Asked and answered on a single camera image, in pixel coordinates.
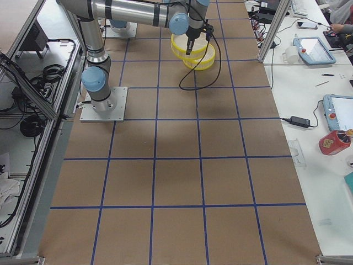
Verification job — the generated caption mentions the white crumpled cloth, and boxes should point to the white crumpled cloth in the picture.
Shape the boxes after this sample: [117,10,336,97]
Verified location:
[0,172,20,208]

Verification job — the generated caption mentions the yellow steamer layer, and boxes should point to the yellow steamer layer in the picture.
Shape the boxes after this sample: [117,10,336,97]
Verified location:
[183,44,216,71]
[170,33,209,62]

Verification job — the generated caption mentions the near blue teach pendant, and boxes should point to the near blue teach pendant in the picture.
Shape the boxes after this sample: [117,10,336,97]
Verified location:
[323,94,353,131]

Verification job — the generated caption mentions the smartphone on table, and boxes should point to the smartphone on table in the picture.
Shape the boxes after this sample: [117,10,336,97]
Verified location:
[296,22,318,29]

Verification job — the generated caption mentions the small black power brick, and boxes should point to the small black power brick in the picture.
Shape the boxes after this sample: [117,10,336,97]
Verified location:
[289,116,311,128]

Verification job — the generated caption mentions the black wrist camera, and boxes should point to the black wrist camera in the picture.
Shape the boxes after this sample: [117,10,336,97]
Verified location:
[204,23,214,42]

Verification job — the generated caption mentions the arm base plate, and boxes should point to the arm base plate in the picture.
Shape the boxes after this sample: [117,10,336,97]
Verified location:
[80,87,128,122]
[102,22,137,39]

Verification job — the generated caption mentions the red round tin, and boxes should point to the red round tin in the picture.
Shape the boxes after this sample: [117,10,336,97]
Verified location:
[319,129,352,155]

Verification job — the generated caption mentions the white tape roll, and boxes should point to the white tape roll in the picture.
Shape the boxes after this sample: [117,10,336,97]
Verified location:
[282,45,299,64]

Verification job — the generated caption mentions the aluminium frame post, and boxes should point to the aluminium frame post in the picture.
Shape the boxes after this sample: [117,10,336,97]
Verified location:
[257,0,291,63]

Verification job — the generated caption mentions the far blue teach pendant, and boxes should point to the far blue teach pendant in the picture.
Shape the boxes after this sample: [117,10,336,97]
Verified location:
[293,37,336,65]

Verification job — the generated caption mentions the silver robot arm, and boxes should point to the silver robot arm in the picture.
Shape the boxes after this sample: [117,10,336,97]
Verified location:
[60,0,210,113]

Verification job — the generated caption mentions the blue teach pendant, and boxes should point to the blue teach pendant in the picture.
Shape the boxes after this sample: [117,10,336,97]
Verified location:
[293,37,336,65]
[323,94,353,131]

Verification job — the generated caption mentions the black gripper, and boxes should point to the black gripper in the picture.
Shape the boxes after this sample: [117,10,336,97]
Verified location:
[185,26,203,56]

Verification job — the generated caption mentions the black coiled cables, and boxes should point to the black coiled cables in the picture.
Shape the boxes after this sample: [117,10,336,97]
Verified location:
[19,114,42,137]

